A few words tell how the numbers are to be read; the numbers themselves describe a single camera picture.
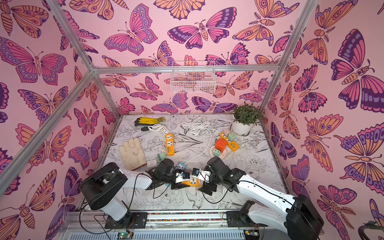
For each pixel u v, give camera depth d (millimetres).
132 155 973
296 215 396
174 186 775
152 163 920
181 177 739
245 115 923
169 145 997
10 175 510
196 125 1119
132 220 672
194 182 833
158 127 1095
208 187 689
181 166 897
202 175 661
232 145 992
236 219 731
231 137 978
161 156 948
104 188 453
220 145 922
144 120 1158
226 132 1006
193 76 958
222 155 945
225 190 781
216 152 914
